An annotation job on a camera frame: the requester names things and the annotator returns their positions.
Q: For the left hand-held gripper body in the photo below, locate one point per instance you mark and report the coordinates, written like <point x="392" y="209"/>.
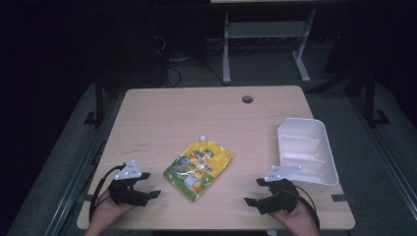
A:
<point x="124" y="192"/>

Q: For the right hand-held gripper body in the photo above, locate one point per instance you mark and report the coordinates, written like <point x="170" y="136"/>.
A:
<point x="281" y="196"/>

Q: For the person's left hand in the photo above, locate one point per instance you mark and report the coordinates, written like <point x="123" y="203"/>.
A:
<point x="105" y="212"/>

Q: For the person's right hand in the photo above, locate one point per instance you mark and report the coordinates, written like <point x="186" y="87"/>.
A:
<point x="299" y="220"/>

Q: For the white plastic bin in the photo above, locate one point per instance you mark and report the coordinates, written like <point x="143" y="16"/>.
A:
<point x="308" y="154"/>

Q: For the yellow spout pouch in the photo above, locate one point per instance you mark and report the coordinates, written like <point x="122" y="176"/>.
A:
<point x="196" y="170"/>

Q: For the grey table grommet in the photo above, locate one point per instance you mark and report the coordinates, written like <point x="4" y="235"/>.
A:
<point x="247" y="99"/>

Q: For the black metal stand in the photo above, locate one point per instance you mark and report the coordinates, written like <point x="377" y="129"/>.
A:
<point x="99" y="98"/>
<point x="370" y="98"/>

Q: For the white metal desk frame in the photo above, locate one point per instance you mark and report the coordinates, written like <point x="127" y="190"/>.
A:
<point x="266" y="30"/>

